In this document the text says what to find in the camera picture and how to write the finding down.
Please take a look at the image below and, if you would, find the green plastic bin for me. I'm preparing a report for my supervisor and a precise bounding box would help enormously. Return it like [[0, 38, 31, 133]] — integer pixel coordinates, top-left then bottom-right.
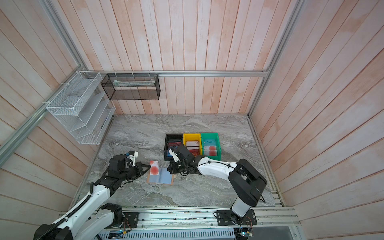
[[201, 133, 222, 161]]

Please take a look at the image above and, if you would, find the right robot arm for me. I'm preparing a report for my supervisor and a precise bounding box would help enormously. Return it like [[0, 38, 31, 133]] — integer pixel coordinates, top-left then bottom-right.
[[167, 145, 268, 219]]

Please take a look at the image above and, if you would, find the black mesh wall basket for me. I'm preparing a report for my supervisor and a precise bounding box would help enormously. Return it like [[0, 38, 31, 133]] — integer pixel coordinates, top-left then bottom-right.
[[101, 73, 161, 101]]

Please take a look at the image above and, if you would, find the yellow plastic bin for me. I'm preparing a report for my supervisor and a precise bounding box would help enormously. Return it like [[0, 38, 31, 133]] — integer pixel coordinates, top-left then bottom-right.
[[183, 133, 203, 157]]

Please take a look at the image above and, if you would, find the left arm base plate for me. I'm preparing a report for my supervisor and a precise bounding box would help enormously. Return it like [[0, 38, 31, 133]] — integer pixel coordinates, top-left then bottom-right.
[[111, 212, 139, 229]]

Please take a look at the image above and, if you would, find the cards stack in yellow bin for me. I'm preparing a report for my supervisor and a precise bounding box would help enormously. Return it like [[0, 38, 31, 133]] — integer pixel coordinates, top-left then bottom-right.
[[186, 141, 200, 156]]

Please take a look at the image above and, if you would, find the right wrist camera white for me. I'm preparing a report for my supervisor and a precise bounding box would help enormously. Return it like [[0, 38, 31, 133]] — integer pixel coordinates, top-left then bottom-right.
[[169, 149, 179, 162]]

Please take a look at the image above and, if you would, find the tan leather card holder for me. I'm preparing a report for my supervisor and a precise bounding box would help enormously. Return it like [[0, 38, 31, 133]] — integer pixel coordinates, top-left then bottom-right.
[[147, 167, 174, 185]]

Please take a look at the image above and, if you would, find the horizontal aluminium wall rail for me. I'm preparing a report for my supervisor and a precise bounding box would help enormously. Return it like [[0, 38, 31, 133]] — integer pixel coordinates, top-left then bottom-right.
[[84, 70, 269, 77]]

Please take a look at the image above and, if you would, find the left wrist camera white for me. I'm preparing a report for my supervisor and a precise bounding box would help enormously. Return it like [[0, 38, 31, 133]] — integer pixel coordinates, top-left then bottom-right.
[[126, 151, 139, 168]]

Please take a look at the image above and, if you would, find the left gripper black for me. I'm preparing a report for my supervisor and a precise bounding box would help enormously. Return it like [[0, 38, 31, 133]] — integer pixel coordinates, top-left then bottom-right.
[[119, 161, 152, 182]]

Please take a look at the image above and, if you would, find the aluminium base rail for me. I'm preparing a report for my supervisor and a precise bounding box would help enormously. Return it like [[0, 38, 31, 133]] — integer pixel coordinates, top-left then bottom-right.
[[59, 206, 302, 233]]

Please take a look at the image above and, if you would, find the cards stack in black bin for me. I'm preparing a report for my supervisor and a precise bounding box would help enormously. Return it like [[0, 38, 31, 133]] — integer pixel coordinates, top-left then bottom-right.
[[166, 141, 183, 149]]

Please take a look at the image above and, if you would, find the cards stack in green bin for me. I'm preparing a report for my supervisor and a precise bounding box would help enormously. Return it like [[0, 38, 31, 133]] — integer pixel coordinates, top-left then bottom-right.
[[203, 139, 218, 156]]

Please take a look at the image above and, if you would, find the black plastic bin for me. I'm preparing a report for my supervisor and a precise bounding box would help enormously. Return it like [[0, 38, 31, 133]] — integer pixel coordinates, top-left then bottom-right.
[[164, 134, 183, 162]]

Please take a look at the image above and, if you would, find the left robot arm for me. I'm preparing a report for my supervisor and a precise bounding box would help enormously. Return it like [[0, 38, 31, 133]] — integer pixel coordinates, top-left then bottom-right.
[[34, 152, 151, 240]]

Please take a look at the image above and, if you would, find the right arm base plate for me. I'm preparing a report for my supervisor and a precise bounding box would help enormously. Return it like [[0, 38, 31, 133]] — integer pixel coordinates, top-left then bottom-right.
[[214, 209, 257, 227]]

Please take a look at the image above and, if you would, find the white wire mesh shelf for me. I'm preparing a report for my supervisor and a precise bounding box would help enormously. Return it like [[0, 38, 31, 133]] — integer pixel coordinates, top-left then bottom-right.
[[47, 71, 116, 145]]

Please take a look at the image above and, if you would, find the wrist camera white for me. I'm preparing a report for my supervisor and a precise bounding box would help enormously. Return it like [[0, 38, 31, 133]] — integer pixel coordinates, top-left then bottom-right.
[[169, 149, 179, 162], [126, 151, 139, 168]]

